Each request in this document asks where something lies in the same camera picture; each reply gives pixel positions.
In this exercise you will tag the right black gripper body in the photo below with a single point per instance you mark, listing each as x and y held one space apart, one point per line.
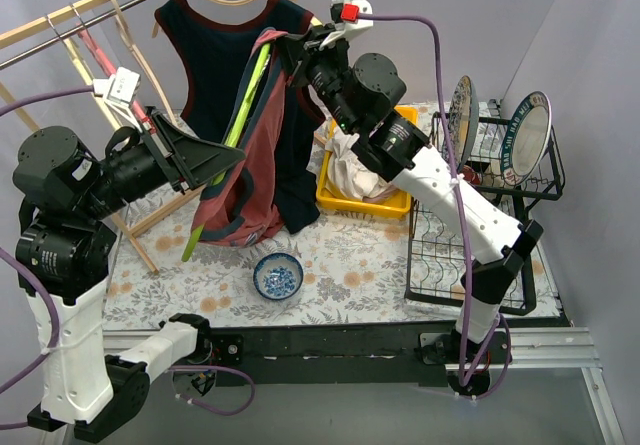
301 54

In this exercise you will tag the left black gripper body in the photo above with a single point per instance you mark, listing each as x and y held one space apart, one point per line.
165 150

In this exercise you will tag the lime green hanger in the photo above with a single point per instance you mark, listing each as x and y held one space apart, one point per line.
237 126

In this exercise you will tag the red teal tank top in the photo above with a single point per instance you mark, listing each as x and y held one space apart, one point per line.
237 209

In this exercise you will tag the navy maroon tank top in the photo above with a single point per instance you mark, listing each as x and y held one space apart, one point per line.
214 56

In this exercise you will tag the cream white tank top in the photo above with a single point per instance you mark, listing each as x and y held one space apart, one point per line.
346 176

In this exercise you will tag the cream plastic hanger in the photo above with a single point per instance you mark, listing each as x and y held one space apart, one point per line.
85 73

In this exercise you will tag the pink plastic hanger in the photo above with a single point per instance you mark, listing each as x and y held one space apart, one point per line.
108 67

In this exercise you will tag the pink tank top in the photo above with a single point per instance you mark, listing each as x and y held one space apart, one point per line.
383 196

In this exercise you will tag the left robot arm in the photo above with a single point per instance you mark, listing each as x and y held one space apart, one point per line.
63 252

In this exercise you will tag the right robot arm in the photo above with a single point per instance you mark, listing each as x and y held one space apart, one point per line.
361 97

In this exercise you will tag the blue white ceramic bowl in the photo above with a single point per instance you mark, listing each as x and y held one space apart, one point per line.
278 276

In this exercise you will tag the wooden clothes rack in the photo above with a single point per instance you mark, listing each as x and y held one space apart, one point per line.
59 16

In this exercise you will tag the floral patterned plate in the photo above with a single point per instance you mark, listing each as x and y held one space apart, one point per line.
463 120

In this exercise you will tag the yellow plastic bin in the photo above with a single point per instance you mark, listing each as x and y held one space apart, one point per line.
396 207

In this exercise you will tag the floral tablecloth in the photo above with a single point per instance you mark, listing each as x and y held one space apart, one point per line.
355 270

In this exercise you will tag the red patterned bowl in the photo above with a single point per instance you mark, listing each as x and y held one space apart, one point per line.
472 176

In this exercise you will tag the green rimmed white plate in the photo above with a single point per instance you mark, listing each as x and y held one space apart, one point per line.
526 138

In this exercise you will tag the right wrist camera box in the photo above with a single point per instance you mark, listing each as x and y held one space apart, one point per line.
351 18

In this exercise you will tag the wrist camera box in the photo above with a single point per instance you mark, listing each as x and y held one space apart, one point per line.
118 92
351 18

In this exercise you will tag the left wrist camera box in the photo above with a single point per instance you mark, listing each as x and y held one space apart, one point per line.
118 92

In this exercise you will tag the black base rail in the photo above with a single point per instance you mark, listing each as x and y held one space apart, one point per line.
328 354

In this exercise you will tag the black wire dish rack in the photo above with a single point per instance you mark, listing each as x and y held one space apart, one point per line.
436 255

